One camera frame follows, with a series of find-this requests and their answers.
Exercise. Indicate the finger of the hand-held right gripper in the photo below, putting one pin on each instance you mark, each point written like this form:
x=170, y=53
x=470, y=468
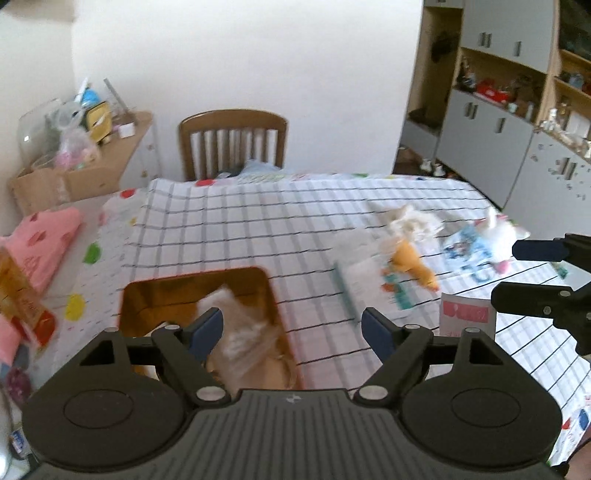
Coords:
x=521, y=300
x=535, y=249

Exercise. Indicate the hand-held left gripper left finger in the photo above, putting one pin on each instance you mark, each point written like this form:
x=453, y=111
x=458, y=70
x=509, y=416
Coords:
x=205, y=332

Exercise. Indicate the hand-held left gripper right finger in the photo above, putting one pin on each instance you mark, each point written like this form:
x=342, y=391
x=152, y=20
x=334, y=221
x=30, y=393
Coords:
x=376, y=330

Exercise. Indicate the clear plastic packet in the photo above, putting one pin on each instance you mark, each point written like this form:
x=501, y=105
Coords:
x=240, y=323

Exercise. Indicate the brown cardboard box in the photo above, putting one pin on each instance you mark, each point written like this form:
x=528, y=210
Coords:
x=157, y=295

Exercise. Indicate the white plush unicorn toy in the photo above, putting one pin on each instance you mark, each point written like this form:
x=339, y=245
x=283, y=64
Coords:
x=501, y=233

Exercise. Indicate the tissue pack with teal edge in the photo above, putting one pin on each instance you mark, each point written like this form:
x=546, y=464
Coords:
x=364, y=277

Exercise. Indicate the pink and white packet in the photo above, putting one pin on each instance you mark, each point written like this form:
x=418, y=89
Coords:
x=466, y=314

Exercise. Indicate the blue printed plastic bag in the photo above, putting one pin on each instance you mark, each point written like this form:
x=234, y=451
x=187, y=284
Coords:
x=464, y=249

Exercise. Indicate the yellow plush toy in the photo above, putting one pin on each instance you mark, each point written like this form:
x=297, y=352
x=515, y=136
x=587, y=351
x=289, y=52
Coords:
x=411, y=261

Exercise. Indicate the white lower cabinet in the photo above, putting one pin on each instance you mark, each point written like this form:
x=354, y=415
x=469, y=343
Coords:
x=485, y=134

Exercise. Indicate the red storage box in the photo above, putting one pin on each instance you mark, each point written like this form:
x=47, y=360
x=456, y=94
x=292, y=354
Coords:
x=493, y=92

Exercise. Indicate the orange snack packet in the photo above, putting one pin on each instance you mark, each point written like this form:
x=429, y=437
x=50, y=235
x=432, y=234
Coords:
x=23, y=300

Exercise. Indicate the pink patterned cloth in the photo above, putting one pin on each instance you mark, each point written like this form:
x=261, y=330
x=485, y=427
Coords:
x=41, y=240

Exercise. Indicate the wooden side cabinet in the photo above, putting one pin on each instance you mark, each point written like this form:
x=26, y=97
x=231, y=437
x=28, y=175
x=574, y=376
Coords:
x=138, y=147

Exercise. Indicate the wooden chair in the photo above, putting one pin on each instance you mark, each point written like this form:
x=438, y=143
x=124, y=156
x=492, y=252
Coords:
x=231, y=120

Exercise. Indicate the black hanging hat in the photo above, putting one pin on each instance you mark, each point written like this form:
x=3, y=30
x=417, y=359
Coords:
x=443, y=46

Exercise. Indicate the plastic bag with pink contents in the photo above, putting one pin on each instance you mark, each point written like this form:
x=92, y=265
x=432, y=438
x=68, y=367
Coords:
x=76, y=150

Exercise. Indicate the white upper wall cabinet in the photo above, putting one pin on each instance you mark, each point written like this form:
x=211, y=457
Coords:
x=508, y=27

